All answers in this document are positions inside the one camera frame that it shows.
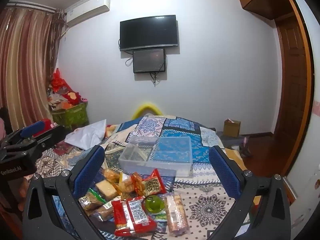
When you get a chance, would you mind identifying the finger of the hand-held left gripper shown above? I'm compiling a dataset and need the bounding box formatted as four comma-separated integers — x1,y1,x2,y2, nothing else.
10,124,67,157
4,120,47,147

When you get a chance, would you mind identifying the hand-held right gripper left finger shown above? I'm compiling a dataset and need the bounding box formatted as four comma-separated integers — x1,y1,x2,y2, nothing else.
22,145,105,240

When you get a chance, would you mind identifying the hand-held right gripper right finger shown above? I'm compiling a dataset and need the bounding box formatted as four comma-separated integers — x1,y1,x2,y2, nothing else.
209,145,299,240

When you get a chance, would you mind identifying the green pea snack packet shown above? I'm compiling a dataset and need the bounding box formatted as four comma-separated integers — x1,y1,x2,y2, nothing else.
79,189,107,210

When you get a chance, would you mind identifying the beige wafer packet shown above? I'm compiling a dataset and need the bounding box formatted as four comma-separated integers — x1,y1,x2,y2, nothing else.
95,180,119,201

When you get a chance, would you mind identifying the clear plastic container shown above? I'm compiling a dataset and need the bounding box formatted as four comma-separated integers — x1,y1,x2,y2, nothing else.
118,136,193,177

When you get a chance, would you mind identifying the plain red snack packet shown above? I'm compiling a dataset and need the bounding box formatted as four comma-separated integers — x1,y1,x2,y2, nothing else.
111,200,133,237

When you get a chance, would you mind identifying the long beige cracker packet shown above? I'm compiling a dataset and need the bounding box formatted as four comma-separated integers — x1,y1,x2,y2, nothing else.
165,194,189,236

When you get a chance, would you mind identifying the red packet with white label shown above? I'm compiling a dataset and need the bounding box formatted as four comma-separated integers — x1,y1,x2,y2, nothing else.
126,197,157,234

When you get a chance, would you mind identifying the person's left hand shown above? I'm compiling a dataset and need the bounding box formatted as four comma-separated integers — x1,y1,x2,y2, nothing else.
17,177,34,212

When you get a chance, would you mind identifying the red box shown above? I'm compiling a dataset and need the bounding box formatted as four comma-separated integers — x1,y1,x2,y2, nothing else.
37,118,57,130

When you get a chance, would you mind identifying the orange fried snack packet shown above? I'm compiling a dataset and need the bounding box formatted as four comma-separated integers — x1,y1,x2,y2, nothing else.
102,168,122,183

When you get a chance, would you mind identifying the green storage box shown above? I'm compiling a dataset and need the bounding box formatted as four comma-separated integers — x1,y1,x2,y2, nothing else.
52,102,90,131

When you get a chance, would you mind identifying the white pillow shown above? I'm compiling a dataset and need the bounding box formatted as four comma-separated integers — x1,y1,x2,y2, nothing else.
65,119,108,150

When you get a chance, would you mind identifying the purple slipper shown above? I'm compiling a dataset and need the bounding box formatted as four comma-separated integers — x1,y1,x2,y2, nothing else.
237,136,252,158

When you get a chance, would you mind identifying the patchwork blanket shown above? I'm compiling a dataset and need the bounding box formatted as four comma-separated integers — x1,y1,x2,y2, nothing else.
25,115,253,240

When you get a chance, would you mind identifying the clear packet of orange crackers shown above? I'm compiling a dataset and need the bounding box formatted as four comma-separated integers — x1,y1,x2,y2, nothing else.
114,174,137,194

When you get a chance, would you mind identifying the green box of clutter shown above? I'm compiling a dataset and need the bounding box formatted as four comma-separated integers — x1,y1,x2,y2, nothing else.
47,68,88,111

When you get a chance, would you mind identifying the cardboard box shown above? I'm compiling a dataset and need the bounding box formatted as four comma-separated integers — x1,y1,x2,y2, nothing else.
223,118,241,138

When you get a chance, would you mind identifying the orange patterned cloth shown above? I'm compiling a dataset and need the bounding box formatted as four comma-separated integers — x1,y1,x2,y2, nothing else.
106,124,118,138

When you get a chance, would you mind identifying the striped brown curtain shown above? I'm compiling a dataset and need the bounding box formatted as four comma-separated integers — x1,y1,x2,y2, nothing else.
0,4,66,132

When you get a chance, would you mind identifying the orange-red printed snack packet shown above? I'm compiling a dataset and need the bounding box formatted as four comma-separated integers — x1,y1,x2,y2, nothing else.
131,169,167,197

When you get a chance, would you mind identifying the green jelly cup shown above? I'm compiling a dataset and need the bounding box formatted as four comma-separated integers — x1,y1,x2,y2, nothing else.
144,195,167,215

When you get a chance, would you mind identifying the wooden door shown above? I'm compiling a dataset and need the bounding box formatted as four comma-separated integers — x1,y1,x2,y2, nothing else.
272,14,314,178

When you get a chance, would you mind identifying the small black monitor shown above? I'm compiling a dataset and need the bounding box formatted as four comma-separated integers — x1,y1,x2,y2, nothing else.
132,48,167,74

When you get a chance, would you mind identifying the white air conditioner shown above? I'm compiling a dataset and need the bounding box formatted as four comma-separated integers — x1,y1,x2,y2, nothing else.
65,0,112,28

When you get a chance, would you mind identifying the yellow ring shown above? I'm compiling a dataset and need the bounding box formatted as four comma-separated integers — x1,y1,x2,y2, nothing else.
131,101,162,119

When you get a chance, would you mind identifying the black cable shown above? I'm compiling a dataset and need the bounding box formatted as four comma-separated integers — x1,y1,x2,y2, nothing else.
149,71,161,87

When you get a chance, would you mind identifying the black wall television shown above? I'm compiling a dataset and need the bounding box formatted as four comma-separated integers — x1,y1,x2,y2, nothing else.
119,15,179,52

